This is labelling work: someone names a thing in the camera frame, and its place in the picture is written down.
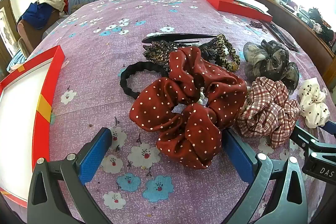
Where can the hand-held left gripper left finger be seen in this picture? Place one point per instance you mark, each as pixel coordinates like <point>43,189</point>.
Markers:
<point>97,153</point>

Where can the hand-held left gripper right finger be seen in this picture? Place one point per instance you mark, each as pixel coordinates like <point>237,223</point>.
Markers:
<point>236,158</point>

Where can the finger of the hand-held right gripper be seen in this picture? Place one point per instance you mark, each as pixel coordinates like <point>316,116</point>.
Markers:
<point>331,127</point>
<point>302,137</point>

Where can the white dotted scrunchie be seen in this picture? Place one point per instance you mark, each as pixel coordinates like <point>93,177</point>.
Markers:
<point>312,103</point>

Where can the red plaid scrunchie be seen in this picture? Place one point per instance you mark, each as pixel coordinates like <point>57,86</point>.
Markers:
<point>265,108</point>

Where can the red polka dot scrunchie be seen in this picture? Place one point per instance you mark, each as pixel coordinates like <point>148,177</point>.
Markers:
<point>210,87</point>

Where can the grey black mesh scrunchie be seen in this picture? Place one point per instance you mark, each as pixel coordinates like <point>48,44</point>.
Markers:
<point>273,64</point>

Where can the red box lid tray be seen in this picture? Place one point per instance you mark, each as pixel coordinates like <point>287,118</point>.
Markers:
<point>15,121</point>

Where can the leopard print scrunchie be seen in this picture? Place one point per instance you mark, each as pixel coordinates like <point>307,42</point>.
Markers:
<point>223,48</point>

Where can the black long hair clip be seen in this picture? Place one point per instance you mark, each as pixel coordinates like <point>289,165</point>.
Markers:
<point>170,37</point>

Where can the purple floral bedsheet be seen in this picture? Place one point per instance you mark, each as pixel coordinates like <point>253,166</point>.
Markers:
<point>105,56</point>

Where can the black headband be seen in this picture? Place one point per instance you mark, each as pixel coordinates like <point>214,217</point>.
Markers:
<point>281,36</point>

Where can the blue pleated cushion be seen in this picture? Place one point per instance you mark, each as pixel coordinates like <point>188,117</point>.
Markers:
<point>15,62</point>

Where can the brown armchair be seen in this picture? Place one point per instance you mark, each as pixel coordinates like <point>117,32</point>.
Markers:
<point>31,35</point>

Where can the white paper sheets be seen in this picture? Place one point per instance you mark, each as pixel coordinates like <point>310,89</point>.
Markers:
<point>249,2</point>

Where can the red flat box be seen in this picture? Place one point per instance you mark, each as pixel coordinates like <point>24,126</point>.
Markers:
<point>231,7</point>

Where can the blue clothes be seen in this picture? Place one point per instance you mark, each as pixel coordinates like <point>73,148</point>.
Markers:
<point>38,15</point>

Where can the wooden bed frame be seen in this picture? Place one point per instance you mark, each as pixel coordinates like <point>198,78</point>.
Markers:
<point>294,22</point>

